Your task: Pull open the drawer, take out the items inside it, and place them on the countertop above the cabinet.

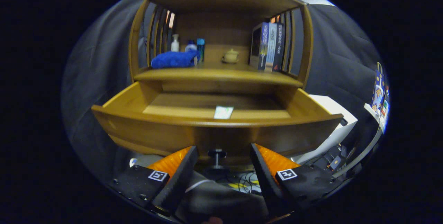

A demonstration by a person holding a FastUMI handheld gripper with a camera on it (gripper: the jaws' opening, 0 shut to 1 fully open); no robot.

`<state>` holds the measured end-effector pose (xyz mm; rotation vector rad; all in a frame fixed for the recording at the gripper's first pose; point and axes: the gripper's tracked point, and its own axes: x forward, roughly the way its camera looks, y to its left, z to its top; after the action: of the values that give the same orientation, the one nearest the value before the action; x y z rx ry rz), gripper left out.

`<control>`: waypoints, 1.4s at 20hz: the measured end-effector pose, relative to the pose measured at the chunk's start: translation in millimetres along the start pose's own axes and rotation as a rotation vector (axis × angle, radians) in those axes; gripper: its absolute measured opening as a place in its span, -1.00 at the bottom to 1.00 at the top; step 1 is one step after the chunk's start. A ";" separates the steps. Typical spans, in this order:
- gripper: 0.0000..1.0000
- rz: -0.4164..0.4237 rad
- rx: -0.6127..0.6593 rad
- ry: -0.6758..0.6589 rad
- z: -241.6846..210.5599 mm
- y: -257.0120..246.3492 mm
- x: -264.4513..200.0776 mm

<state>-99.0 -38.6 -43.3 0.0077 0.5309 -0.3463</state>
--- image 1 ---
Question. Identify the tan saucer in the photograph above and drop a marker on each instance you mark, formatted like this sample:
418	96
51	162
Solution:
230	61

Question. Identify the black device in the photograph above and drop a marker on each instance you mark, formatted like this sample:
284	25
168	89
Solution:
332	158

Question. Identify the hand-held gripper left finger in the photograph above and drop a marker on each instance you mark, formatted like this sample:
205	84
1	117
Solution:
178	179

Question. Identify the white cabinet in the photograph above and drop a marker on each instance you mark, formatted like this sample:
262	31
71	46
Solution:
328	105

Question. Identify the wooden countertop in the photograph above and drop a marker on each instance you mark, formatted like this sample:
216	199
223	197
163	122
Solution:
221	73

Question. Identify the tall blue bottle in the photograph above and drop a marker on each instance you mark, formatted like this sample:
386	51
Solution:
200	45

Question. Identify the book with blue spine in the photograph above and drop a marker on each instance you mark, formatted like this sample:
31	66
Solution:
264	44

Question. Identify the book with pale spine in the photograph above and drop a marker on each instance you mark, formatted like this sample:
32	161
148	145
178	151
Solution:
272	44

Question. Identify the wooden drawer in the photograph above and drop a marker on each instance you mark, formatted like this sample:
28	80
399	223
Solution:
155	134

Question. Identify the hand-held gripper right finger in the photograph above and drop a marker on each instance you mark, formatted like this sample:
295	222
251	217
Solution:
266	179

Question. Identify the white pump bottle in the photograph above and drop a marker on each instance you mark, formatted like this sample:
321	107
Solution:
175	45

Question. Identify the white and green tube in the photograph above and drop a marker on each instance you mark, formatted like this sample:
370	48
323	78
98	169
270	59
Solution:
223	112

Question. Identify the blue folded towel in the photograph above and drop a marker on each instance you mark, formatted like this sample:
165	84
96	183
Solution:
171	59

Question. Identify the colourful printed bag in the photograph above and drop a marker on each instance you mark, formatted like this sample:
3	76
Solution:
379	92

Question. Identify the dark grey cloth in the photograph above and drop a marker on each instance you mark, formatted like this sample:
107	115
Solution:
221	203

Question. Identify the book with black spine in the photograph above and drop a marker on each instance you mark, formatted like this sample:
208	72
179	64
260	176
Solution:
279	44

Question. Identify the white bottle with blue cap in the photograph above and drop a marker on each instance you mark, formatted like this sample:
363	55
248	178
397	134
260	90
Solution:
190	47

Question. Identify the tan lidded tea cup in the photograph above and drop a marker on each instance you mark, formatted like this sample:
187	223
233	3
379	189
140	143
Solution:
231	55

